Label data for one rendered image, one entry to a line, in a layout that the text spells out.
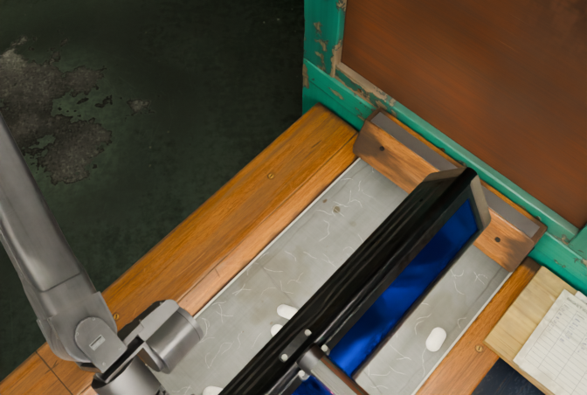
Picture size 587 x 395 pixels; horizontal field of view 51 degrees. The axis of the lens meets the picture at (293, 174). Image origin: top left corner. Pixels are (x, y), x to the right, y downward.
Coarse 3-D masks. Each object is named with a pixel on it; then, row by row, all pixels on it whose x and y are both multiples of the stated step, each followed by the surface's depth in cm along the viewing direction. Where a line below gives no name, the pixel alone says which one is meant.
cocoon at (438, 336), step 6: (432, 330) 88; (438, 330) 87; (444, 330) 87; (432, 336) 87; (438, 336) 86; (444, 336) 87; (426, 342) 87; (432, 342) 86; (438, 342) 86; (432, 348) 86; (438, 348) 86
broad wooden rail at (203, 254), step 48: (288, 144) 102; (336, 144) 102; (240, 192) 97; (288, 192) 97; (192, 240) 93; (240, 240) 93; (144, 288) 90; (192, 288) 90; (0, 384) 83; (48, 384) 83
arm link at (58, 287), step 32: (0, 128) 65; (0, 160) 64; (0, 192) 64; (32, 192) 66; (0, 224) 64; (32, 224) 65; (32, 256) 64; (64, 256) 66; (32, 288) 64; (64, 288) 64; (64, 320) 64; (64, 352) 64
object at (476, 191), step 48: (432, 192) 60; (480, 192) 60; (384, 240) 58; (432, 240) 57; (336, 288) 56; (384, 288) 54; (432, 288) 59; (288, 336) 54; (336, 336) 52; (384, 336) 56; (240, 384) 53; (288, 384) 50
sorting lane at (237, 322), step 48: (336, 192) 100; (384, 192) 100; (288, 240) 96; (336, 240) 96; (240, 288) 92; (288, 288) 92; (480, 288) 92; (240, 336) 89; (192, 384) 85; (384, 384) 85
